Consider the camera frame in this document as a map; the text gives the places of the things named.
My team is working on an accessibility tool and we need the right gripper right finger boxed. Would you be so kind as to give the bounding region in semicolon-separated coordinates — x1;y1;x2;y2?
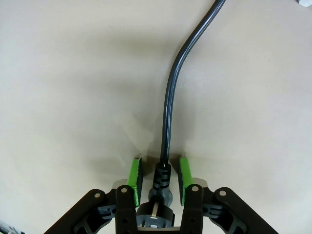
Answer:
177;156;280;234

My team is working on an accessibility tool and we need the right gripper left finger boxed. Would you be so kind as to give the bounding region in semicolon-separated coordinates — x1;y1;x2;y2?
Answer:
43;156;145;234

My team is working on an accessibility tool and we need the black power cable with plug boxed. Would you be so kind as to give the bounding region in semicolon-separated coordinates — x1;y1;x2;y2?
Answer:
135;0;226;228

